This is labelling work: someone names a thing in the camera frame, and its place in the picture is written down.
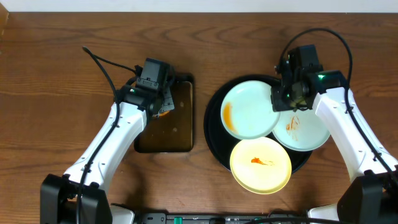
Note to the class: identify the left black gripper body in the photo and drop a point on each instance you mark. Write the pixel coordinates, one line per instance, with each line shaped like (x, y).
(165, 99)

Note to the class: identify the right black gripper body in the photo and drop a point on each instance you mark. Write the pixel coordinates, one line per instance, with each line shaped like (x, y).
(286, 99)

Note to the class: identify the orange green sponge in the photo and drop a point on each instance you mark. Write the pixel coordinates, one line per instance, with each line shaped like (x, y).
(162, 114)

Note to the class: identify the light blue plate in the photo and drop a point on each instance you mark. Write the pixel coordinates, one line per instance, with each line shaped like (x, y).
(246, 110)
(300, 130)

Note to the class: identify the light blue plate top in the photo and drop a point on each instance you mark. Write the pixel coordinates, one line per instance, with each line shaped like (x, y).
(246, 110)

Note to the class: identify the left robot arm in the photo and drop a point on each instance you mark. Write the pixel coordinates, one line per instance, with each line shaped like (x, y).
(80, 194)

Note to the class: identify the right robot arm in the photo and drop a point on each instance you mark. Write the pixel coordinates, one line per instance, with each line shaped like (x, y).
(372, 195)

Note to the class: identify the black rectangular water tray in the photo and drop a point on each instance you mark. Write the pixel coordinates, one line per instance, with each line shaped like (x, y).
(174, 131)

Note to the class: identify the yellow plate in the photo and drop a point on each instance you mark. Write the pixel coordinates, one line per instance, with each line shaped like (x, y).
(261, 166)

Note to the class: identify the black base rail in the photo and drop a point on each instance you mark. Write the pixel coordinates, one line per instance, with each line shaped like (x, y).
(163, 218)

